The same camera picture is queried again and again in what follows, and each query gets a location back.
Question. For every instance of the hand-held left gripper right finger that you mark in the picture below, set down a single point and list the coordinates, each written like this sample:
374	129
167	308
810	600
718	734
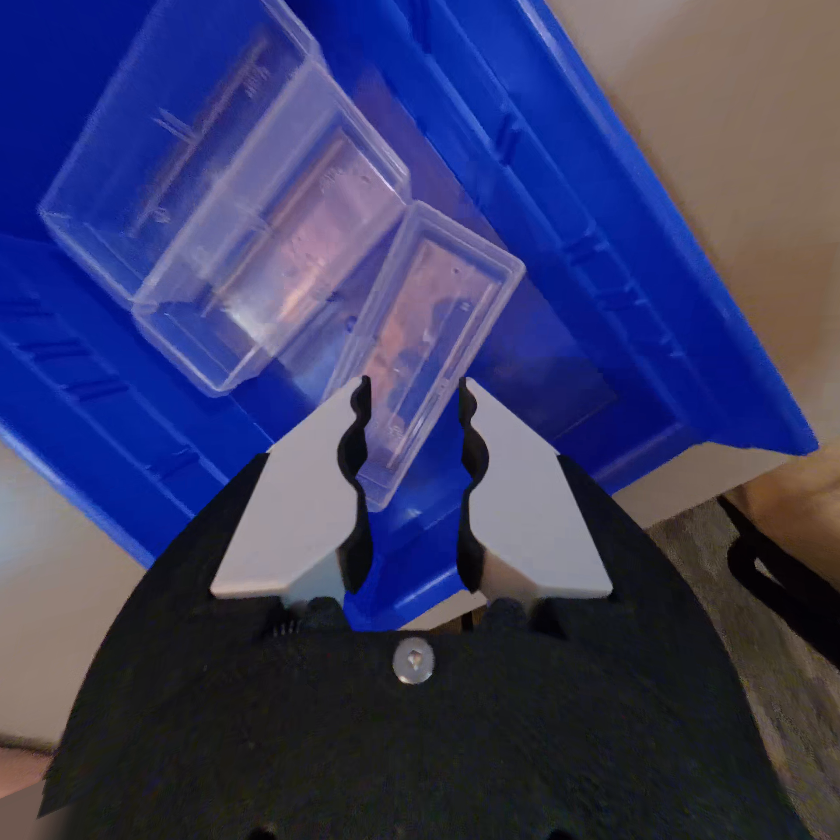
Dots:
538	525

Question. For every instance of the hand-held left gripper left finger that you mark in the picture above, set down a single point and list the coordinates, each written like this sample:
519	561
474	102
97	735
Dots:
289	525

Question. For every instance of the clear plastic drawer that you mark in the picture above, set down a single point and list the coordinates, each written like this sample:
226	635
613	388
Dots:
295	262
131	164
446	315

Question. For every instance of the blue storage bin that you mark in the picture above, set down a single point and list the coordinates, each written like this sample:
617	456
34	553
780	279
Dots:
558	164

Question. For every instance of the grey desk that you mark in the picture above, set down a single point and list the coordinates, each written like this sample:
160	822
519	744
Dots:
722	131

